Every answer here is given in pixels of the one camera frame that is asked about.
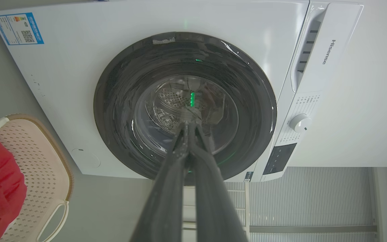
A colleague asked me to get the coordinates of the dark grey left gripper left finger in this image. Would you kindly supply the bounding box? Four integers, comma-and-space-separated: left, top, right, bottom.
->
130, 122, 190, 242

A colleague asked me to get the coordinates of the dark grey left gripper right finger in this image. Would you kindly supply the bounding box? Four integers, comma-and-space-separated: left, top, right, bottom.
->
189, 123, 249, 242

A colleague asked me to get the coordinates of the cream perforated laundry basket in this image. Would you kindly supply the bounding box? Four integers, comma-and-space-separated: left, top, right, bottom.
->
0, 114, 74, 242

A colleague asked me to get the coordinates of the black washing machine display panel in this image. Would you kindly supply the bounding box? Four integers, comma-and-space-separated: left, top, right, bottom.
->
263, 143, 297, 175

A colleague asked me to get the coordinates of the dark round washing machine door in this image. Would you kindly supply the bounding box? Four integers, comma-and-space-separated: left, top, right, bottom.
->
93, 32, 277, 186

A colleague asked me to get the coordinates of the white washing machine control knob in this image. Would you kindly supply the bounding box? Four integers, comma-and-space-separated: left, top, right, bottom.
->
289, 114, 312, 133

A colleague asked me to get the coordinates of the white Hisense washing machine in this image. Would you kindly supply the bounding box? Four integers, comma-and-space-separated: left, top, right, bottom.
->
0, 0, 364, 182

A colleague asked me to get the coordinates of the white detergent drawer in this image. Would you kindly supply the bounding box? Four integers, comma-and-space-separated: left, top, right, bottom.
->
290, 2, 364, 93

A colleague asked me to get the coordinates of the blue energy label sticker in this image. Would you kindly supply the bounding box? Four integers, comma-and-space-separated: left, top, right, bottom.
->
0, 12, 44, 45

